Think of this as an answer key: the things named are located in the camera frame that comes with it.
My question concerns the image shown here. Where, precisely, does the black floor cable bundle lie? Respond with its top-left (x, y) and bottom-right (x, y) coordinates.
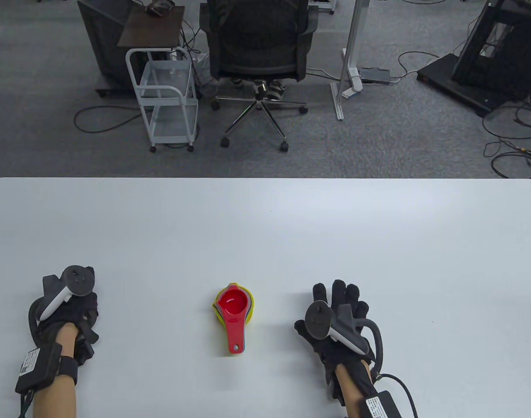
top-left (482, 98), bottom-right (531, 181)

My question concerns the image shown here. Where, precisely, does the black mesh office chair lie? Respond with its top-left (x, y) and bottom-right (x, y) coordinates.
top-left (200, 0), bottom-right (319, 152)

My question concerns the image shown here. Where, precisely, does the black glove cable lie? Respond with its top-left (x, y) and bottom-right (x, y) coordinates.
top-left (372, 372), bottom-right (418, 418)
top-left (17, 389), bottom-right (35, 418)

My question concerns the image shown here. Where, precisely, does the small brown side table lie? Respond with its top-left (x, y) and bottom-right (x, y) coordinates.
top-left (118, 5), bottom-right (185, 48)

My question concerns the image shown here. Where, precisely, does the grey right hand controller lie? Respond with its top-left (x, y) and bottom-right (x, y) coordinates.
top-left (305, 300), bottom-right (383, 371)

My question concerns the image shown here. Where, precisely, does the yellow plastic measuring cup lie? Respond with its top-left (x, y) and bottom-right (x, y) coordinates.
top-left (212, 283), bottom-right (256, 326)

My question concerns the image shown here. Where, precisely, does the person's left forearm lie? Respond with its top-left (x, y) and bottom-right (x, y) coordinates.
top-left (30, 322), bottom-right (81, 418)

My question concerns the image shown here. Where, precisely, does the black wrist sensor box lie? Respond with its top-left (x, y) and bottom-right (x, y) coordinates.
top-left (357, 390), bottom-right (401, 418)
top-left (15, 342), bottom-right (79, 394)

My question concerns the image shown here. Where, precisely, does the black floor cable loop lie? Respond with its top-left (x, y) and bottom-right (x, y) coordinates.
top-left (74, 106), bottom-right (154, 134)

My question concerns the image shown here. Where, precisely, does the black left wrist sensor box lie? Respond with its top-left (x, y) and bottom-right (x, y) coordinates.
top-left (15, 342), bottom-right (79, 394)

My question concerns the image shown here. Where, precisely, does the grey left hand controller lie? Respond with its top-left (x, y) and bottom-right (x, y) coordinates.
top-left (28, 265), bottom-right (95, 325)

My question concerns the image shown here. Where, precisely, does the person's right forearm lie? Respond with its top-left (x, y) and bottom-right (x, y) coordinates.
top-left (335, 361), bottom-right (375, 418)

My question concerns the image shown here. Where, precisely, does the black adapter cable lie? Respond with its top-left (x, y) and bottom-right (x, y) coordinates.
top-left (390, 51), bottom-right (440, 83)

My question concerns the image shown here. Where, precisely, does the person's right hand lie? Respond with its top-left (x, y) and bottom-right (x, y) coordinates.
top-left (294, 280), bottom-right (376, 394)

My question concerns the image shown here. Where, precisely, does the black cabinet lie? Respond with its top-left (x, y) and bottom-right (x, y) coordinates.
top-left (77, 0), bottom-right (148, 97)

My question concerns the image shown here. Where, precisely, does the red plastic measuring cup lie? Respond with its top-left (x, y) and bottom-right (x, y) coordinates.
top-left (216, 287), bottom-right (250, 354)

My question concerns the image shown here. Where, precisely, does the grey hand controller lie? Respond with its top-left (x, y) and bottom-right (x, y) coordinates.
top-left (28, 265), bottom-right (95, 325)
top-left (305, 300), bottom-right (383, 371)

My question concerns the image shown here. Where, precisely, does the person's left hand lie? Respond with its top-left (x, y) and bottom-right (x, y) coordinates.
top-left (29, 266), bottom-right (100, 366)

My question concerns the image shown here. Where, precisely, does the white metal desk leg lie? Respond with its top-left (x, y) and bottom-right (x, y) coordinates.
top-left (331, 0), bottom-right (370, 121)

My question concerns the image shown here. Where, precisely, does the white rolling cart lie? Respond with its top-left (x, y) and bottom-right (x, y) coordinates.
top-left (125, 47), bottom-right (199, 153)

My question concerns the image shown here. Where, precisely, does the black right wrist sensor box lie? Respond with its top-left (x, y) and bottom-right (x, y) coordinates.
top-left (357, 390), bottom-right (401, 418)

